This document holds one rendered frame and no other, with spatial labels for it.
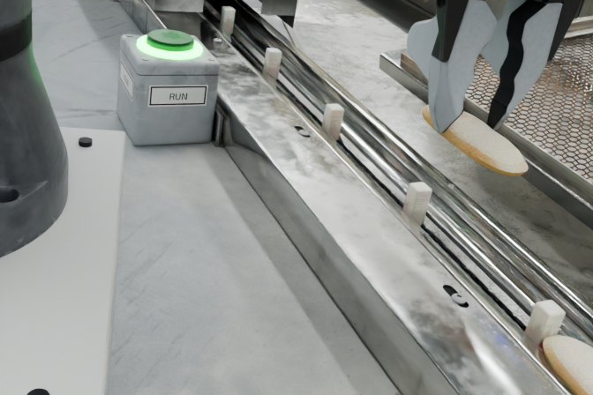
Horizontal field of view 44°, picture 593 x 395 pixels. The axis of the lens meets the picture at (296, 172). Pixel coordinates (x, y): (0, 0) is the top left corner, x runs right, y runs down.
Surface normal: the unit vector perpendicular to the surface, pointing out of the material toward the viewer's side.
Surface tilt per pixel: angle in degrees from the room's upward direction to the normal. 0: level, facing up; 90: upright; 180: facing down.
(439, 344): 0
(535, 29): 90
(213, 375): 0
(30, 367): 0
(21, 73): 81
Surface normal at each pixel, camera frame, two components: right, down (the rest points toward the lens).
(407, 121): 0.16, -0.87
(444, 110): -0.28, 0.69
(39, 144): 0.98, -0.07
